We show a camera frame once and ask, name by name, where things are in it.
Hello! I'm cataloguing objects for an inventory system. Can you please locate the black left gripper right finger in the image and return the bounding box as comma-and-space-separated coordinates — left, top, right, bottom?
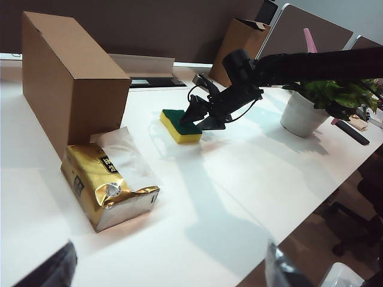
265, 239, 312, 287

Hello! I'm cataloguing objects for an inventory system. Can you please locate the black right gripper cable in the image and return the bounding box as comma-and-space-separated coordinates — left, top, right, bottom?
226, 95, 264, 122

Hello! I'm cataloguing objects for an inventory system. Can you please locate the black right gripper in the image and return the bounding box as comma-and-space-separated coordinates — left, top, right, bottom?
178, 83, 265, 133

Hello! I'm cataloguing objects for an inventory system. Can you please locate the white-framed brown desk divider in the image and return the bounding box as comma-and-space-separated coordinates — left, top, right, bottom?
257, 2, 355, 60

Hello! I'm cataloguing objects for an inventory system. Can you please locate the yellow green scouring sponge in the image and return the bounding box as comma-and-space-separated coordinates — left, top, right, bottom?
159, 109, 203, 145

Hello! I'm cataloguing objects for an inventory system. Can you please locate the green leafy plant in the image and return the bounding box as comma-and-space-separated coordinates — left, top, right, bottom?
282, 78, 383, 120

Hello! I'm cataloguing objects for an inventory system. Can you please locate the gold tissue pack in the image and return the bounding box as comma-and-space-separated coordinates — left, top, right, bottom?
60, 126, 161, 233

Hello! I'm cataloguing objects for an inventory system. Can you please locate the aluminium cable tray lid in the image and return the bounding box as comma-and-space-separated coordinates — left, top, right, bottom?
109, 53, 175, 79

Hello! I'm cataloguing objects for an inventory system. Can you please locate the black desk cable slot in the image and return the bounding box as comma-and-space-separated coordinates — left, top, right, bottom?
129, 76, 188, 89

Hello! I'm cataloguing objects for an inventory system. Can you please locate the brown desk partition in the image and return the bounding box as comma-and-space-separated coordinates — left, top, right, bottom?
0, 0, 264, 63

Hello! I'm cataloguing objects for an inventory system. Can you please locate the pink pointed object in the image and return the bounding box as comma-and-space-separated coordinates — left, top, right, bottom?
303, 28, 318, 54

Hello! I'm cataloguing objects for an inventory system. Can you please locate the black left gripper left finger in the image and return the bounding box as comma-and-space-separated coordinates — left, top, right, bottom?
11, 241, 79, 287

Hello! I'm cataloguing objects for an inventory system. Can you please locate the black office chair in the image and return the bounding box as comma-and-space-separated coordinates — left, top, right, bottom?
327, 155, 383, 258

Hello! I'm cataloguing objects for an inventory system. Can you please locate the large brown cardboard box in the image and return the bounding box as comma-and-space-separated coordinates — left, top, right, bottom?
22, 11, 132, 161

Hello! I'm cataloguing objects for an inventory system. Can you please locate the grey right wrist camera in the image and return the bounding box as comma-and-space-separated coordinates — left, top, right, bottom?
193, 73, 221, 96

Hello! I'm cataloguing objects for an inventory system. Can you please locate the tall narrow cardboard box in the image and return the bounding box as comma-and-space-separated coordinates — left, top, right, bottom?
208, 17, 272, 87

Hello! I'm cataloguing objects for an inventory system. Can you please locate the white plant pot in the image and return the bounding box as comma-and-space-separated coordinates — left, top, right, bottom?
280, 90, 330, 138

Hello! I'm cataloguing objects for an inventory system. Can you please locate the white plastic container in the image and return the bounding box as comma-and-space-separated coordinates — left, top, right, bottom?
323, 262, 367, 287

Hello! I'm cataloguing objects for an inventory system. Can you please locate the black remote stick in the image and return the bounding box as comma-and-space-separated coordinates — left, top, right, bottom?
335, 118, 371, 146

